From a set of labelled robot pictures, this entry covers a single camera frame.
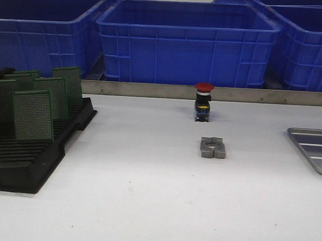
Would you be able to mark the green perfboard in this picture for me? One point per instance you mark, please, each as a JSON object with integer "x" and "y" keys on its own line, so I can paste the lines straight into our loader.
{"x": 56, "y": 86}
{"x": 32, "y": 115}
{"x": 72, "y": 76}
{"x": 24, "y": 79}
{"x": 7, "y": 87}

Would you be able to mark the green perfboard front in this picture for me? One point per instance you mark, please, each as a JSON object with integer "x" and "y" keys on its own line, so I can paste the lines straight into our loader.
{"x": 32, "y": 115}

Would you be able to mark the black slotted board rack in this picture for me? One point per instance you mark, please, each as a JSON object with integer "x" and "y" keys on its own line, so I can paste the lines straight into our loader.
{"x": 26, "y": 165}

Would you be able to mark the silver metal tray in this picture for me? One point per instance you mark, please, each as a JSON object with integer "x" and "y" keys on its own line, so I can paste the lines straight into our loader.
{"x": 309, "y": 142}

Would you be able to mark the red emergency stop button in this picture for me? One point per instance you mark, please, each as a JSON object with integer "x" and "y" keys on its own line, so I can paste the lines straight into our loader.
{"x": 202, "y": 105}

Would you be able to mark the grey metal clamp block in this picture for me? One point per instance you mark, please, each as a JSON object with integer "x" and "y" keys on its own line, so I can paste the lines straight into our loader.
{"x": 212, "y": 147}

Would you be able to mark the blue plastic crate centre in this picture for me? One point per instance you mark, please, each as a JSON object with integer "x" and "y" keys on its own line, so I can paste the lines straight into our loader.
{"x": 178, "y": 43}

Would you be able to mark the blue plastic crate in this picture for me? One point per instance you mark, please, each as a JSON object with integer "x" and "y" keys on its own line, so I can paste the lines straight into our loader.
{"x": 296, "y": 58}
{"x": 178, "y": 43}
{"x": 44, "y": 34}

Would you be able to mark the blue crate back right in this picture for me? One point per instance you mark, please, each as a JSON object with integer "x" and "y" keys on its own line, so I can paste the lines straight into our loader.
{"x": 274, "y": 2}

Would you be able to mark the blue plastic crate left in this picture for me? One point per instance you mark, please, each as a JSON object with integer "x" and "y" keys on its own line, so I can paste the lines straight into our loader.
{"x": 44, "y": 34}

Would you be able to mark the blue plastic crate right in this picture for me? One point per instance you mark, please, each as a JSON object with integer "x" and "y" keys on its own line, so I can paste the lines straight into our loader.
{"x": 296, "y": 58}

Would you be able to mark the steel table edge rail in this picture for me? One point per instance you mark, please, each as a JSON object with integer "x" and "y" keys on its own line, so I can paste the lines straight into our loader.
{"x": 267, "y": 96}

